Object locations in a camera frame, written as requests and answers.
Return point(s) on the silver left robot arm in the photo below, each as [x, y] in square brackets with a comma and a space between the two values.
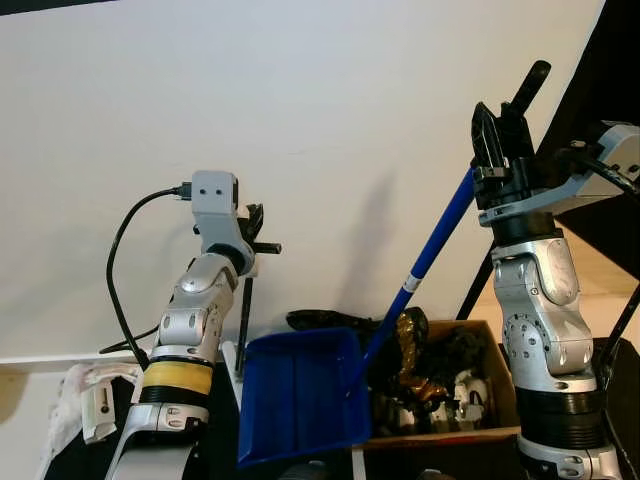
[190, 320]

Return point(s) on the black shaggy bundle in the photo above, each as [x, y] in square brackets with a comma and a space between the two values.
[460, 350]

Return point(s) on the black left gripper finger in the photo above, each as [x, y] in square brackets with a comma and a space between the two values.
[268, 247]
[255, 215]

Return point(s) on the white and grey boxed items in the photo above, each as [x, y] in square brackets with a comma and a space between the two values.
[472, 395]

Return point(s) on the brown cardboard box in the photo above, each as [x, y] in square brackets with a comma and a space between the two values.
[440, 438]

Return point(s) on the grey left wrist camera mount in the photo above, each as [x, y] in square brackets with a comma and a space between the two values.
[215, 195]

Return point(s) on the gold and black crumpled item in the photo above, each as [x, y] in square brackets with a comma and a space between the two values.
[410, 350]

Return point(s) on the black crumpled bag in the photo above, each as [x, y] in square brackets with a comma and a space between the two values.
[320, 320]

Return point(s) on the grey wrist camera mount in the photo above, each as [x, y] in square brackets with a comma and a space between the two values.
[610, 155]
[215, 195]

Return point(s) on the black and white hand broom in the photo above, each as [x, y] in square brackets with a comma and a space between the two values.
[244, 320]

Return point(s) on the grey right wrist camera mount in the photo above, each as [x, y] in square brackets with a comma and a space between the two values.
[610, 155]

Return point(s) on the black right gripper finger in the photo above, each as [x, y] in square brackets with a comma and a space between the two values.
[516, 140]
[486, 140]

